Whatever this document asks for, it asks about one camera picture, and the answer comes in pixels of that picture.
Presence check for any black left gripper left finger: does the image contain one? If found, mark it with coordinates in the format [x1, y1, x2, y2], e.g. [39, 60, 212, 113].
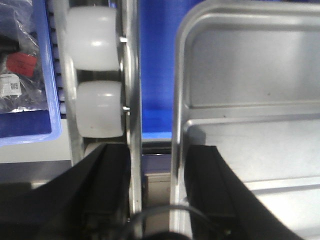
[0, 144, 131, 240]

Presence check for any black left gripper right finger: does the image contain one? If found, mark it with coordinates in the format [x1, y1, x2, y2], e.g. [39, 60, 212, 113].
[185, 145, 300, 240]

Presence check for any silver metal tray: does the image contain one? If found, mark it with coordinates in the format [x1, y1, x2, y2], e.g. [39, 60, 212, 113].
[170, 0, 320, 240]

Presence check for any blue bin with bagged parts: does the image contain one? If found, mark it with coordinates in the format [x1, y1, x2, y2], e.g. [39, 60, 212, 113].
[0, 0, 62, 146]

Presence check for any black cable near camera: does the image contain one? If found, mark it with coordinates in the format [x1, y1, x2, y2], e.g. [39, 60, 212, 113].
[124, 204, 216, 240]

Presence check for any left white roller rail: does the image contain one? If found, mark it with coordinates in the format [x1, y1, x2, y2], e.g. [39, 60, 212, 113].
[52, 0, 142, 215]

